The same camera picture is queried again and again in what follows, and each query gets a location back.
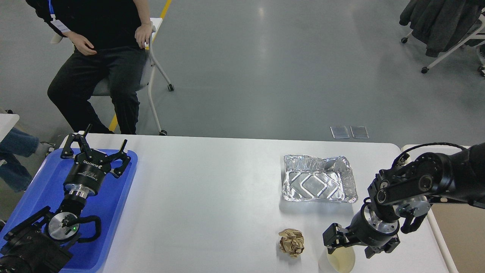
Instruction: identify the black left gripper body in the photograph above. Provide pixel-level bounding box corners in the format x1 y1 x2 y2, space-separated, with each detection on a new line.
63 149 116 198

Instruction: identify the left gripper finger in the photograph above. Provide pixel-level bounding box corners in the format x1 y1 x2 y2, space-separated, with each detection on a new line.
60 124 92 159
102 140 131 179

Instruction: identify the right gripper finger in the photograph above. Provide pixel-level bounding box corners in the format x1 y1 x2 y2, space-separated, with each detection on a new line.
322 223 357 254
365 235 400 259

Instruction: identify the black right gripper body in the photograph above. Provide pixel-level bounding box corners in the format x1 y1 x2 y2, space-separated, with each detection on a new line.
349 203 400 246

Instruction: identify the white paper cup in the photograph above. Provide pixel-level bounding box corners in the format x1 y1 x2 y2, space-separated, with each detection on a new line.
318 247 356 273

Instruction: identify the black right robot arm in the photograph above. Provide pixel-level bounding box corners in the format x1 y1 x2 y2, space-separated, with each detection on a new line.
322 143 485 259

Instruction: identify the blue plastic tray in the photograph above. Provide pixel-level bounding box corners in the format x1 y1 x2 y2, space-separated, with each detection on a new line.
0 149 138 273

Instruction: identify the crumpled brown paper ball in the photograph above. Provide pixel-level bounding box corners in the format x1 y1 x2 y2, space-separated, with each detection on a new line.
278 229 305 259

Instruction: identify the person leg in jeans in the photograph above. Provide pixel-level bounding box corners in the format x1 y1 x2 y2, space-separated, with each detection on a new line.
0 127 56 193

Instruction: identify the aluminium foil tray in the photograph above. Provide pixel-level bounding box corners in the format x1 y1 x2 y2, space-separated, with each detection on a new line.
281 154 358 204

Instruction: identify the white side table corner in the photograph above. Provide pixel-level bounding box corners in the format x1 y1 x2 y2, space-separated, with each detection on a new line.
0 113 19 142

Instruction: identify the beige plastic bin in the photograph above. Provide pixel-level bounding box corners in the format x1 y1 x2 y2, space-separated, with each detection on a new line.
432 204 485 273

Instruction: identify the white rolling chair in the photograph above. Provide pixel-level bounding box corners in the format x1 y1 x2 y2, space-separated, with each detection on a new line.
50 17 174 135

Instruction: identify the right floor plate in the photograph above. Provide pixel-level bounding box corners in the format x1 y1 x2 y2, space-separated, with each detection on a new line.
350 126 369 139

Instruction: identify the floor plate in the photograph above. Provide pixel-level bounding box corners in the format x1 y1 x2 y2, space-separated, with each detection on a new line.
330 126 350 139
350 126 369 139

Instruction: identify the left floor plate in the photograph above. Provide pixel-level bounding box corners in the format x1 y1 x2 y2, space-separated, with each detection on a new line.
330 126 350 139

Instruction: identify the seated person in black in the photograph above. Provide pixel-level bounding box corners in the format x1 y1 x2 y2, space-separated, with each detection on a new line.
27 0 152 135

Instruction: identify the chair with dark coats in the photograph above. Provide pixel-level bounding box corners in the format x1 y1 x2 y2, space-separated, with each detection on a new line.
399 0 484 77

